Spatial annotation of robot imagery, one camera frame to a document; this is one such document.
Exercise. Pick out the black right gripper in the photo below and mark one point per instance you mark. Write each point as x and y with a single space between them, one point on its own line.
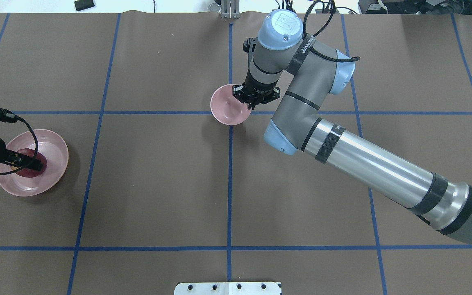
258 86

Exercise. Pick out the red yellow apple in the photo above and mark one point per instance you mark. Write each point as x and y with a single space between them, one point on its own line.
35 167

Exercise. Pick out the pink bowl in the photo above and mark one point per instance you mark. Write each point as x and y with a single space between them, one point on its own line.
226 109

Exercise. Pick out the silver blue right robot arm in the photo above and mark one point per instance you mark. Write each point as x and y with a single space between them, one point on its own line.
285 62

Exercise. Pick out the pink plate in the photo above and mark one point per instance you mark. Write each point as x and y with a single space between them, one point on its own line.
52 146

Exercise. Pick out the small black puck device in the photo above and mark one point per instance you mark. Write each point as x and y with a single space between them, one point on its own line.
81 5

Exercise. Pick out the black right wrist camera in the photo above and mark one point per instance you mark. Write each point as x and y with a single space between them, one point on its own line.
249 45

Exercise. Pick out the aluminium frame post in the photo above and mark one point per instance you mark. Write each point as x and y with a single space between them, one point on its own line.
229 9

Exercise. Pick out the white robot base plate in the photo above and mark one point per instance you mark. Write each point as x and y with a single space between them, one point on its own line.
229 288

